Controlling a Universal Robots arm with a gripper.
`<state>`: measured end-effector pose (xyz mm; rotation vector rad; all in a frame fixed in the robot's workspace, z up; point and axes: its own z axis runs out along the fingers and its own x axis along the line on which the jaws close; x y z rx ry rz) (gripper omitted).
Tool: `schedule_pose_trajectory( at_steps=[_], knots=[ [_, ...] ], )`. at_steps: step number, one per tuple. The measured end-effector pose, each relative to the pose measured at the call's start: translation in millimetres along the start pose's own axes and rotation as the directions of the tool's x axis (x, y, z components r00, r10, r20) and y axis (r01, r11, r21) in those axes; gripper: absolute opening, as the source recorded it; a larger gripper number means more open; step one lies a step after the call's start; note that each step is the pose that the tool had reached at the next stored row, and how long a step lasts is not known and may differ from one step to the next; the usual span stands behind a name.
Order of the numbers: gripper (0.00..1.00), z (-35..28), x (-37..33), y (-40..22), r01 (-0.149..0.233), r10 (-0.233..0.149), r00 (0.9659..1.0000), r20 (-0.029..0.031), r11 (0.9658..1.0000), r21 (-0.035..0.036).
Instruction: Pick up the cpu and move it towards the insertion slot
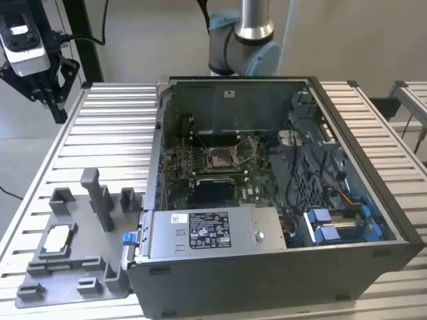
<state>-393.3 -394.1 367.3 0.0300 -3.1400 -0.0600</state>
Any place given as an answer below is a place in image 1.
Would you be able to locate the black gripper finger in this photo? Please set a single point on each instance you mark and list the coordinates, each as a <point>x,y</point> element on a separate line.
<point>35,98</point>
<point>59,111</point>

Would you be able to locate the silver CPU chip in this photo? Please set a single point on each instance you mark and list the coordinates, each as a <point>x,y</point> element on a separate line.
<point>56,238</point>

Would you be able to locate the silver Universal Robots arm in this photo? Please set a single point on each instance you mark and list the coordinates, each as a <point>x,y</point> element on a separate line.
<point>253,20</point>

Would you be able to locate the black RAM slot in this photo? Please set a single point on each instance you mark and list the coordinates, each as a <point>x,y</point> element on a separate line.
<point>215,134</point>

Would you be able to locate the CPU socket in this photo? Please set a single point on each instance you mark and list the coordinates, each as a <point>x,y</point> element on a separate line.
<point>220,160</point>

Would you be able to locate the black metal stand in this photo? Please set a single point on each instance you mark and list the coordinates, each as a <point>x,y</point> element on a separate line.
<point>88,50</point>

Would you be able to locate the grey plastic parts rack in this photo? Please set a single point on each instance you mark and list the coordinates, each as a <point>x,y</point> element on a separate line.
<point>83,233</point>

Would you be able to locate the blue case latch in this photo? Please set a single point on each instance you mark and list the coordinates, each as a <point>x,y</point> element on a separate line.
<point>130,239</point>

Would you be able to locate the black graphics card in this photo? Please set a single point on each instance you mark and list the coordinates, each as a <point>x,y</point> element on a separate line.
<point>213,191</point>

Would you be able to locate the thin metal locking lever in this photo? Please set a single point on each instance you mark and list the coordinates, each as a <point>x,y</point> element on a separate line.
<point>249,158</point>

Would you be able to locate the green motherboard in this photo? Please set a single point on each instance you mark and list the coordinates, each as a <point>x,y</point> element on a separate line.
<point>260,186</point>

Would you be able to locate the silver power supply unit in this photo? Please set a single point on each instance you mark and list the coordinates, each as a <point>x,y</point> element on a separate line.
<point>240,233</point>

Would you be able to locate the black open PC case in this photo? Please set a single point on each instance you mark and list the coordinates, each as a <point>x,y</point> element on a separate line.
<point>233,286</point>

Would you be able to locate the grey drive cage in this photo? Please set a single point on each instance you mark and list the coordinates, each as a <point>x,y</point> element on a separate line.
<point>310,186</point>

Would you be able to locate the blue disk carrier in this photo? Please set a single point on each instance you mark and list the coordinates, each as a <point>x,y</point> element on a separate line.
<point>319,215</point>
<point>328,232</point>

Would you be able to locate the black box under table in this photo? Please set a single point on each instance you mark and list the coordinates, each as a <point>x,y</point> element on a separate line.
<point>383,106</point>

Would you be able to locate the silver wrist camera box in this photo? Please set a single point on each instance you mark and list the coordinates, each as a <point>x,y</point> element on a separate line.
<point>26,56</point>

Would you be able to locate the aluminium frame side table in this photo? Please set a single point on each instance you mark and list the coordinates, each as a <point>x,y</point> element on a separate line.
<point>410,95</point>

